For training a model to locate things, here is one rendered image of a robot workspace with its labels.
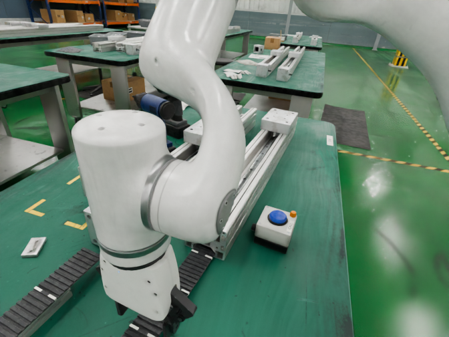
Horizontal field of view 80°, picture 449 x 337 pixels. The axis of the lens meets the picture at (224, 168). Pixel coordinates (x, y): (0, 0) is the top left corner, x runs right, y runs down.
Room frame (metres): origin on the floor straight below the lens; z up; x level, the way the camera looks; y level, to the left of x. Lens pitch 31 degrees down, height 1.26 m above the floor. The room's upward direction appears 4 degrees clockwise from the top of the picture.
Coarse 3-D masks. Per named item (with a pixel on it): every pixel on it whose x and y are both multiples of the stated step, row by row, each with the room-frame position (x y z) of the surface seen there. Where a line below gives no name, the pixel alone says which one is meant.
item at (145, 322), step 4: (140, 316) 0.25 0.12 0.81; (144, 316) 0.25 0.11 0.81; (136, 320) 0.24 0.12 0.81; (140, 320) 0.24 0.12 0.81; (144, 320) 0.24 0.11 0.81; (148, 320) 0.24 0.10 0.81; (152, 320) 0.24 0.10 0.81; (136, 324) 0.24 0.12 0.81; (140, 324) 0.24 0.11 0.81; (144, 324) 0.24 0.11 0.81; (148, 324) 0.24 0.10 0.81; (152, 324) 0.24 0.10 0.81; (156, 324) 0.24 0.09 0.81; (160, 324) 0.24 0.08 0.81; (144, 328) 0.23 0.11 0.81; (148, 328) 0.23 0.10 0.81; (152, 328) 0.23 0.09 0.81; (156, 328) 0.23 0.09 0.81; (160, 328) 0.23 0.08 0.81; (152, 332) 0.23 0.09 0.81; (156, 332) 0.23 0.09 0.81; (160, 332) 0.23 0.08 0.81
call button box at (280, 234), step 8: (272, 208) 0.52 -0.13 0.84; (264, 216) 0.49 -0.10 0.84; (288, 216) 0.50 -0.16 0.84; (296, 216) 0.50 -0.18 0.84; (256, 224) 0.51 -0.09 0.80; (264, 224) 0.46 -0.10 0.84; (272, 224) 0.47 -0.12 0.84; (280, 224) 0.46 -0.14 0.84; (288, 224) 0.47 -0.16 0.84; (256, 232) 0.46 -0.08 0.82; (264, 232) 0.45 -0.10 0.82; (272, 232) 0.45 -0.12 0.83; (280, 232) 0.44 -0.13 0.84; (288, 232) 0.44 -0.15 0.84; (256, 240) 0.46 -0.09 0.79; (264, 240) 0.45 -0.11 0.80; (272, 240) 0.45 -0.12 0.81; (280, 240) 0.44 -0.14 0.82; (288, 240) 0.44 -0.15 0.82; (272, 248) 0.45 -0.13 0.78; (280, 248) 0.44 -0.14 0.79
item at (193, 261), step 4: (188, 256) 0.40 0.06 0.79; (184, 260) 0.39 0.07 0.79; (188, 260) 0.39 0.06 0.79; (192, 260) 0.39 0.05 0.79; (196, 260) 0.39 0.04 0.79; (192, 264) 0.38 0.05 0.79; (196, 264) 0.38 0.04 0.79; (200, 264) 0.38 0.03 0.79; (204, 264) 0.38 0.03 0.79; (200, 268) 0.37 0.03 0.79; (204, 268) 0.37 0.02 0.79
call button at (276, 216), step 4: (272, 212) 0.49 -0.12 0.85; (276, 212) 0.49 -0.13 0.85; (280, 212) 0.49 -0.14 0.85; (272, 216) 0.48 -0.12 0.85; (276, 216) 0.48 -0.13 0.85; (280, 216) 0.48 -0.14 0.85; (284, 216) 0.48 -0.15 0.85; (272, 220) 0.47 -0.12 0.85; (276, 220) 0.47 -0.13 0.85; (280, 220) 0.47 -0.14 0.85; (284, 220) 0.47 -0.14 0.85
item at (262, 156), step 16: (256, 144) 0.83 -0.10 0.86; (272, 144) 0.91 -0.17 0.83; (288, 144) 1.02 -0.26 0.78; (256, 160) 0.77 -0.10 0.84; (272, 160) 0.74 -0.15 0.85; (256, 176) 0.63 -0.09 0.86; (240, 192) 0.55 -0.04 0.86; (256, 192) 0.60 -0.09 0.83; (240, 208) 0.48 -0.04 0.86; (240, 224) 0.49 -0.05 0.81; (224, 240) 0.40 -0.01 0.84; (224, 256) 0.40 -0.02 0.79
